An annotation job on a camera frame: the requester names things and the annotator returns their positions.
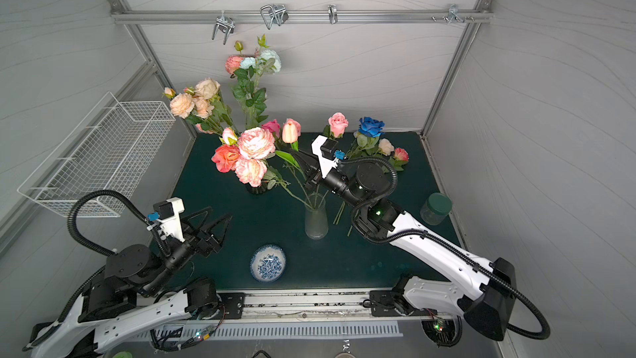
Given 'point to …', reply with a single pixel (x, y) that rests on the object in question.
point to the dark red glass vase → (258, 190)
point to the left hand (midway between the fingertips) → (216, 215)
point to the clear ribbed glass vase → (316, 224)
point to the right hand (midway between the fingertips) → (294, 147)
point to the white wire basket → (106, 151)
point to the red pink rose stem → (401, 157)
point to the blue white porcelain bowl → (267, 263)
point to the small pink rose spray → (385, 147)
